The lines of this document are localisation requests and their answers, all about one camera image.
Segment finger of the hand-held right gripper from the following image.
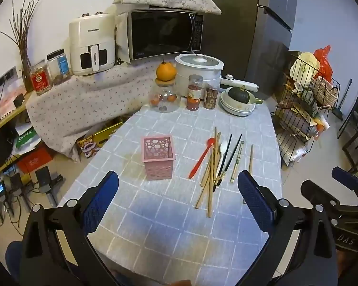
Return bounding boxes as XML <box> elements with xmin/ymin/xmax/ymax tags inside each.
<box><xmin>331</xmin><ymin>167</ymin><xmax>358</xmax><ymax>197</ymax></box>
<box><xmin>301</xmin><ymin>180</ymin><xmax>358</xmax><ymax>215</ymax></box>

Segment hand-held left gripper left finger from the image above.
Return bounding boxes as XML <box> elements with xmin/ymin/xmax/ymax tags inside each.
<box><xmin>22</xmin><ymin>170</ymin><xmax>120</xmax><ymax>286</ymax></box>

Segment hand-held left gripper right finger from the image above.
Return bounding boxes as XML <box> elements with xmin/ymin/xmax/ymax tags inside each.
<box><xmin>237</xmin><ymin>170</ymin><xmax>337</xmax><ymax>286</ymax></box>

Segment plain wooden chopstick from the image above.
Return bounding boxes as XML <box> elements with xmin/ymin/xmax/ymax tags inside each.
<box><xmin>200</xmin><ymin>149</ymin><xmax>215</xmax><ymax>187</ymax></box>
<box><xmin>207</xmin><ymin>126</ymin><xmax>218</xmax><ymax>219</ymax></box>
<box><xmin>246</xmin><ymin>145</ymin><xmax>254</xmax><ymax>174</ymax></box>
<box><xmin>195</xmin><ymin>132</ymin><xmax>222</xmax><ymax>209</ymax></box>
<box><xmin>213</xmin><ymin>143</ymin><xmax>224</xmax><ymax>186</ymax></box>

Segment white plastic spoon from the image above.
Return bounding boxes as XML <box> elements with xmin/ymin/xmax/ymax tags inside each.
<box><xmin>215</xmin><ymin>140</ymin><xmax>229</xmax><ymax>182</ymax></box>

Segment pink perforated plastic basket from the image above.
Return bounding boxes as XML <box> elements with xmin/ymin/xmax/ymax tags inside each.
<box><xmin>141</xmin><ymin>135</ymin><xmax>176</xmax><ymax>181</ymax></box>

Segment printed bamboo chopstick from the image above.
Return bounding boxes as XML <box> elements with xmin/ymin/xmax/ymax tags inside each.
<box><xmin>229</xmin><ymin>141</ymin><xmax>245</xmax><ymax>184</ymax></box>

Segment black chopstick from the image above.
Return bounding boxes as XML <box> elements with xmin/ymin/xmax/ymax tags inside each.
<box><xmin>212</xmin><ymin>134</ymin><xmax>233</xmax><ymax>192</ymax></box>
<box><xmin>221</xmin><ymin>134</ymin><xmax>243</xmax><ymax>176</ymax></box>

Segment yellow cardboard box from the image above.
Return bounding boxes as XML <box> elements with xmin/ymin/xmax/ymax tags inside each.
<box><xmin>77</xmin><ymin>122</ymin><xmax>124</xmax><ymax>158</ymax></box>

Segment red plastic spoon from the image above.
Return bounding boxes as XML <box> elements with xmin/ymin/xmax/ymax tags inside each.
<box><xmin>188</xmin><ymin>137</ymin><xmax>216</xmax><ymax>179</ymax></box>

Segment red flat box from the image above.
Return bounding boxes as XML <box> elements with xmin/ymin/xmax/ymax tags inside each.
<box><xmin>16</xmin><ymin>152</ymin><xmax>56</xmax><ymax>173</ymax></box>

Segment floral shelf cover cloth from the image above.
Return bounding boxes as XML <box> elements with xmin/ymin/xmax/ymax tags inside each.
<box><xmin>26</xmin><ymin>62</ymin><xmax>179</xmax><ymax>163</ymax></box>

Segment woven basket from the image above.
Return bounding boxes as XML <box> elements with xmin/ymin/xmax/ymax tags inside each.
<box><xmin>312</xmin><ymin>77</ymin><xmax>341</xmax><ymax>106</ymax></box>

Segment cream stacked bowls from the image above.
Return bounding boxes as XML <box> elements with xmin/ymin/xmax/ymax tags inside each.
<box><xmin>220</xmin><ymin>91</ymin><xmax>263</xmax><ymax>117</ymax></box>

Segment green and white bag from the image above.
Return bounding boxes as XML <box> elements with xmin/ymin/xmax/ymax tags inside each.
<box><xmin>15</xmin><ymin>128</ymin><xmax>42</xmax><ymax>155</ymax></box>

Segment dark green pumpkin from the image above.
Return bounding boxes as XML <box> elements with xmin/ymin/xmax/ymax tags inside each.
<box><xmin>228</xmin><ymin>86</ymin><xmax>252</xmax><ymax>101</ymax></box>

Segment jar of brown slices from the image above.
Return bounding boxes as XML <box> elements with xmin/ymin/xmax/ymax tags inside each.
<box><xmin>203</xmin><ymin>80</ymin><xmax>221</xmax><ymax>110</ymax></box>

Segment glass jar with wooden lid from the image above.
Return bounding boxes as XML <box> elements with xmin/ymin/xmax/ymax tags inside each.
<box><xmin>149</xmin><ymin>77</ymin><xmax>181</xmax><ymax>113</ymax></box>

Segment person's leg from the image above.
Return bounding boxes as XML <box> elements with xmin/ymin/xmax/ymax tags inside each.
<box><xmin>4</xmin><ymin>241</ymin><xmax>26</xmax><ymax>281</ymax></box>

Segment red-filled spice jar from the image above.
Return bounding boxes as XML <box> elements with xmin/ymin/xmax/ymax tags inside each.
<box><xmin>186</xmin><ymin>74</ymin><xmax>204</xmax><ymax>111</ymax></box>

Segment napa cabbage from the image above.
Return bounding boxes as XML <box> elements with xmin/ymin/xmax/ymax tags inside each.
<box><xmin>289</xmin><ymin>52</ymin><xmax>321</xmax><ymax>85</ymax></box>

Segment red plastic bag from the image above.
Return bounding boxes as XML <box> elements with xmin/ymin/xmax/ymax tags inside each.
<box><xmin>313</xmin><ymin>45</ymin><xmax>334</xmax><ymax>84</ymax></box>

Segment clear jar with red label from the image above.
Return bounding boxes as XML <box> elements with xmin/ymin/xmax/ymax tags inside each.
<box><xmin>30</xmin><ymin>61</ymin><xmax>53</xmax><ymax>96</ymax></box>

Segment clear jar with blue label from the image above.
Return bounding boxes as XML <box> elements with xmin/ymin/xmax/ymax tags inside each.
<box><xmin>46</xmin><ymin>49</ymin><xmax>72</xmax><ymax>85</ymax></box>

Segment orange fruit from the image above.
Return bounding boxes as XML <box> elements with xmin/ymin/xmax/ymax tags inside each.
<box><xmin>156</xmin><ymin>61</ymin><xmax>177</xmax><ymax>81</ymax></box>

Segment glass vase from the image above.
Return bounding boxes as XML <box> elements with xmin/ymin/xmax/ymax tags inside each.
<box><xmin>20</xmin><ymin>51</ymin><xmax>35</xmax><ymax>93</ymax></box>

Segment white electric cooking pot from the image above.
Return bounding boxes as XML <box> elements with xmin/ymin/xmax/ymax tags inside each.
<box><xmin>174</xmin><ymin>53</ymin><xmax>260</xmax><ymax>99</ymax></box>

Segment white air fryer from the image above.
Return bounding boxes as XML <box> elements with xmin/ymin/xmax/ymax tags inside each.
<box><xmin>68</xmin><ymin>12</ymin><xmax>117</xmax><ymax>76</ymax></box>

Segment grey refrigerator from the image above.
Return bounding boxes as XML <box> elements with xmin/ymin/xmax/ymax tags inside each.
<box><xmin>246</xmin><ymin>0</ymin><xmax>305</xmax><ymax>102</ymax></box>

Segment black microwave oven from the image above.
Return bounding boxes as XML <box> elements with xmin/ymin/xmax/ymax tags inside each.
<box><xmin>127</xmin><ymin>9</ymin><xmax>205</xmax><ymax>61</ymax></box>

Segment dried twigs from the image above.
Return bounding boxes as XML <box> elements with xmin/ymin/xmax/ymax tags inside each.
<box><xmin>0</xmin><ymin>0</ymin><xmax>44</xmax><ymax>63</ymax></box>

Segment black wire rack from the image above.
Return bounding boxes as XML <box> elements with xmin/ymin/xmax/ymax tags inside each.
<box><xmin>271</xmin><ymin>52</ymin><xmax>353</xmax><ymax>166</ymax></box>

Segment wall power strip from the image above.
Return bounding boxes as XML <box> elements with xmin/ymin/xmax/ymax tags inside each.
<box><xmin>0</xmin><ymin>68</ymin><xmax>14</xmax><ymax>93</ymax></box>

